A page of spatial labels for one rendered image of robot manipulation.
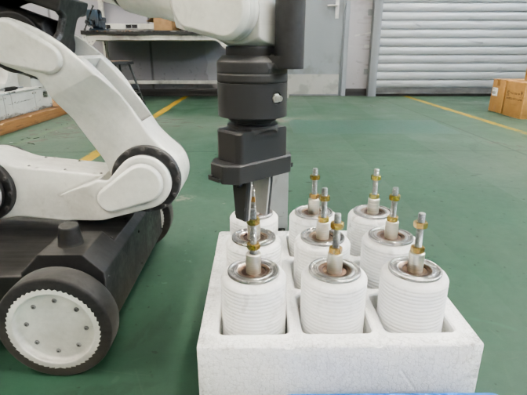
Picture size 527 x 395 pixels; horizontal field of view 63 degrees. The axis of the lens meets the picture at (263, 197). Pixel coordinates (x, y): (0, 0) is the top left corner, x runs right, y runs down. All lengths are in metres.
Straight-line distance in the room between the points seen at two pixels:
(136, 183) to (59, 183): 0.18
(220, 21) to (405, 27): 5.45
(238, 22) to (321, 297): 0.37
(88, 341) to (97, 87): 0.47
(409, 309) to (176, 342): 0.48
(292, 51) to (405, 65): 5.43
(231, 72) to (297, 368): 0.40
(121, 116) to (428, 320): 0.67
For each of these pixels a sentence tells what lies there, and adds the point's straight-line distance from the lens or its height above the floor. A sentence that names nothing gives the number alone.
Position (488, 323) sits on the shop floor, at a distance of 1.07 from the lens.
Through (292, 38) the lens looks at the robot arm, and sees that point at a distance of 0.51.
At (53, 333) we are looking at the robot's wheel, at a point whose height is 0.08.
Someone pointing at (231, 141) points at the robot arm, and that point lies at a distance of 0.53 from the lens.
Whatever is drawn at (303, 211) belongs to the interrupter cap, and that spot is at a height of 0.25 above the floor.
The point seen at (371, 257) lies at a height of 0.23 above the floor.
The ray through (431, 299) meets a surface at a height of 0.23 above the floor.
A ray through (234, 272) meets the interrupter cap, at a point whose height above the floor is 0.25.
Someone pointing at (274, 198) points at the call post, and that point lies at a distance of 0.98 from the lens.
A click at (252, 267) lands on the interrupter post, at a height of 0.26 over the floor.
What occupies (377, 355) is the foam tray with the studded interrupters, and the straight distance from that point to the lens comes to 0.64.
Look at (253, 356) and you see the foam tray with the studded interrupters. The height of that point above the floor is 0.16.
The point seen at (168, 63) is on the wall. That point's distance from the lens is 5.80.
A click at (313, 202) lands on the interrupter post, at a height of 0.28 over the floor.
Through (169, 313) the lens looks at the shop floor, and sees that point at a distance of 1.01.
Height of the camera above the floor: 0.55
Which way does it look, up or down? 19 degrees down
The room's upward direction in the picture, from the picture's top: straight up
